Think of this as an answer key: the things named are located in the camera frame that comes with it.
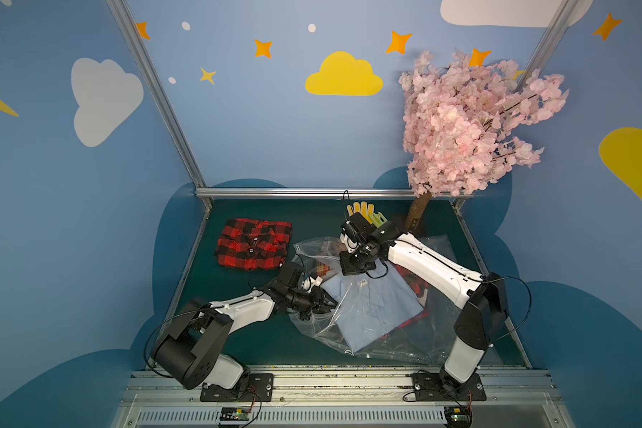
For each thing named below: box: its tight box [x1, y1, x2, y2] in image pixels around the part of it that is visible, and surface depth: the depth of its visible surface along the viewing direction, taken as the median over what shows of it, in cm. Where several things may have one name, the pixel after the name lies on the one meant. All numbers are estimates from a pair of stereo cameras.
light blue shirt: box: [321, 262, 424, 354], surface depth 85 cm
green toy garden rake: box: [372, 211, 388, 229], surface depth 118 cm
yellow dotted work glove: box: [346, 200, 375, 224], surface depth 125 cm
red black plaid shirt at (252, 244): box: [214, 218, 293, 272], surface depth 104 cm
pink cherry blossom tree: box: [398, 51, 570, 232], surface depth 73 cm
